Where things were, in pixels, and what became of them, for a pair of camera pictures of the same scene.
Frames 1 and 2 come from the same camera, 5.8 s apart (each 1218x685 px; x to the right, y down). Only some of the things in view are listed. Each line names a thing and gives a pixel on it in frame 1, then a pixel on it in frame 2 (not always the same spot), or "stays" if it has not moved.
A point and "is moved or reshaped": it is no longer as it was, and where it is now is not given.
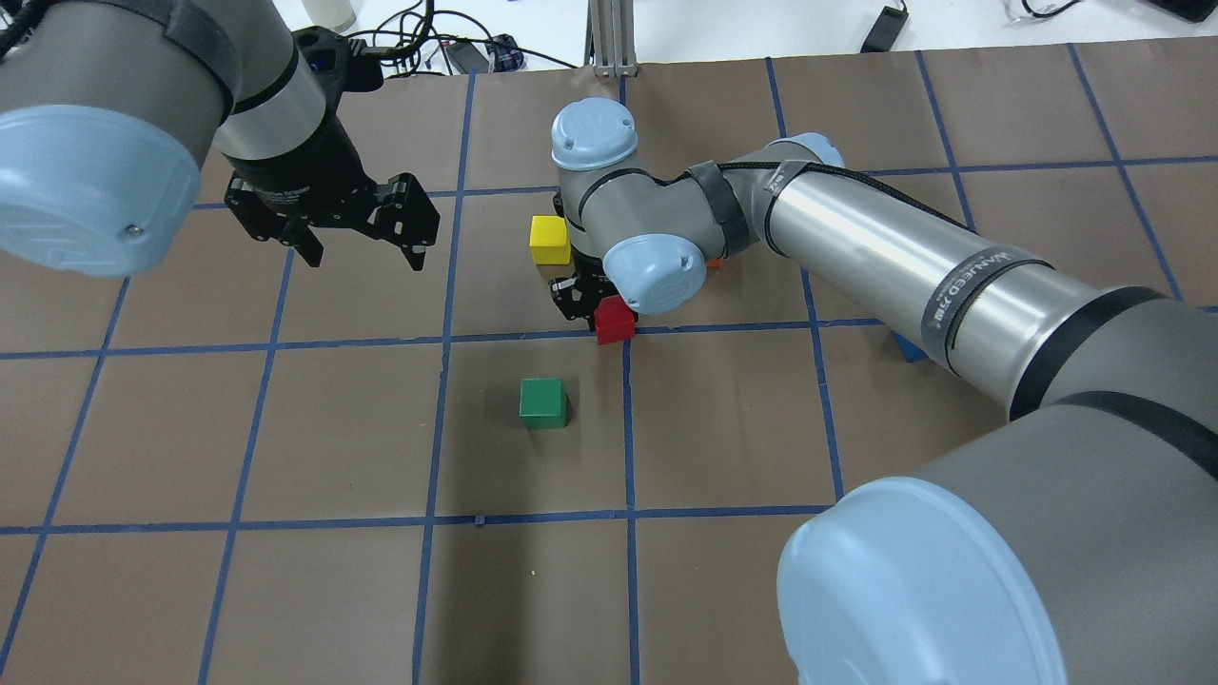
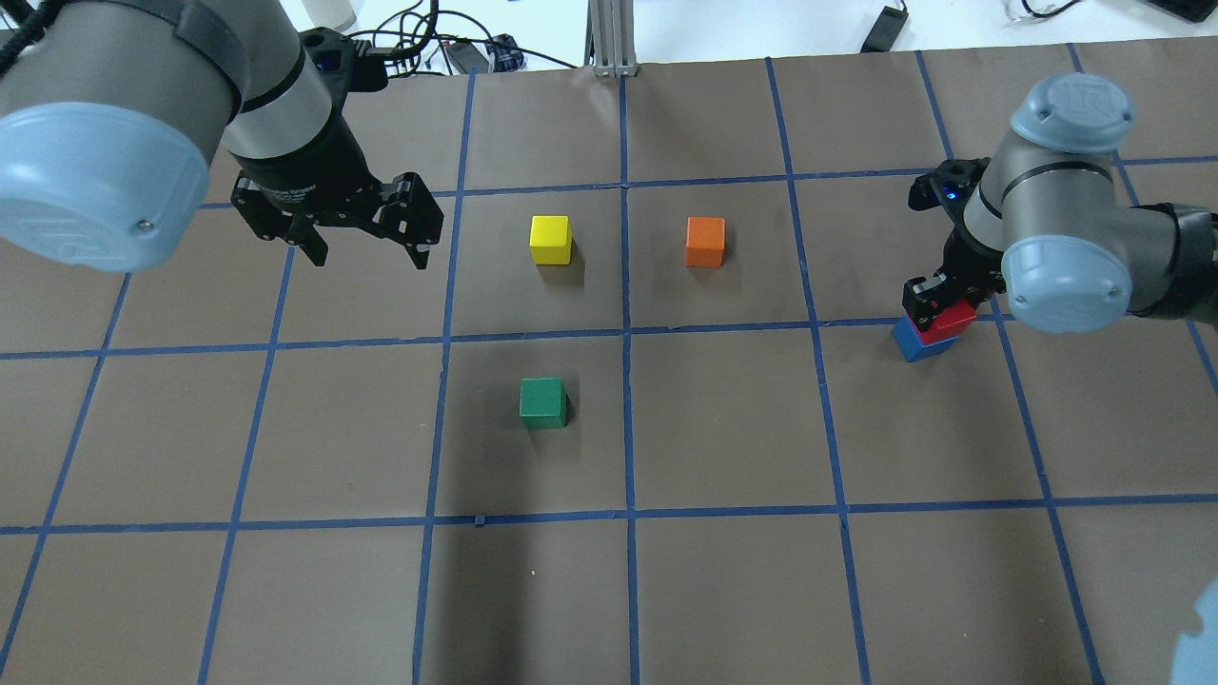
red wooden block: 614,321 is moved or reshaped
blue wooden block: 911,352 stays
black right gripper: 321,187 stays
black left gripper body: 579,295 → 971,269
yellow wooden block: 548,241 stays
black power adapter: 885,30 stays
